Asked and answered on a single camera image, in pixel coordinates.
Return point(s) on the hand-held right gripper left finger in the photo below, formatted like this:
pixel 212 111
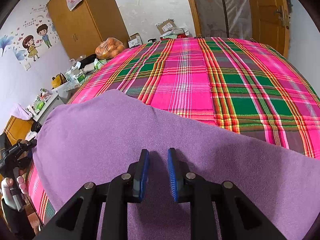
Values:
pixel 144 177

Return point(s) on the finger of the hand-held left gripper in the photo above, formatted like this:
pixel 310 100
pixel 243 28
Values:
pixel 27 145

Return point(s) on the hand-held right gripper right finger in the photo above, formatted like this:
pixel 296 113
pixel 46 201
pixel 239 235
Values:
pixel 172 177

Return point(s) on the purple sweater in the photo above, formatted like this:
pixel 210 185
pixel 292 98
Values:
pixel 150 135

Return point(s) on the dark hanging clothes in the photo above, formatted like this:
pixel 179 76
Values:
pixel 289 2

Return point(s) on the person's left hand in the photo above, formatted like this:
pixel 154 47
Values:
pixel 7 190

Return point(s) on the wooden headboard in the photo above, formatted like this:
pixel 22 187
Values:
pixel 17 130

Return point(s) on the lilac towel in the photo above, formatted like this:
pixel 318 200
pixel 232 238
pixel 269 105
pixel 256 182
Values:
pixel 21 112

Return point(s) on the grey drawer cabinet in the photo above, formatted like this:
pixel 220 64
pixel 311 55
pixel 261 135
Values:
pixel 50 107

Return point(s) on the yellow paper bag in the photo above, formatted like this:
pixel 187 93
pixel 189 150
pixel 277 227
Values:
pixel 58 80

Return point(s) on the green white box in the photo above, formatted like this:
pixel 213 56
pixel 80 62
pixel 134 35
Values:
pixel 80 77

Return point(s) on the plaid bed sheet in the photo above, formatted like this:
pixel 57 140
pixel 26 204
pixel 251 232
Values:
pixel 200 80

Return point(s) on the black cloth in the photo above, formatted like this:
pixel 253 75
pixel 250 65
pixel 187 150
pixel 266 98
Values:
pixel 88 60

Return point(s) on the bag of oranges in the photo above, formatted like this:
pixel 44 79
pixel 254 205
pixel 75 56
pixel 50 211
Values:
pixel 110 48

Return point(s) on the small white box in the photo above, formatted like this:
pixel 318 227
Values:
pixel 135 40

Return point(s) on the wooden wardrobe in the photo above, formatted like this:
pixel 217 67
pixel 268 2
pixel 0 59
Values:
pixel 85 20

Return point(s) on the red box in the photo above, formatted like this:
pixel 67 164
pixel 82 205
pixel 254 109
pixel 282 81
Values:
pixel 183 35

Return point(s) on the open cardboard box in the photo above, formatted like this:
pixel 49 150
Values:
pixel 167 26

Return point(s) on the clear plastic door curtain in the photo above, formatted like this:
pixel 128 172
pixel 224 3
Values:
pixel 220 7

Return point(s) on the wooden door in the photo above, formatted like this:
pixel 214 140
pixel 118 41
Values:
pixel 267 12

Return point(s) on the white light switch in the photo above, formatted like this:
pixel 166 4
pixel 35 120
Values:
pixel 27 66

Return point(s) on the cartoon wall sticker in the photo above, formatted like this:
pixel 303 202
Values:
pixel 32 42

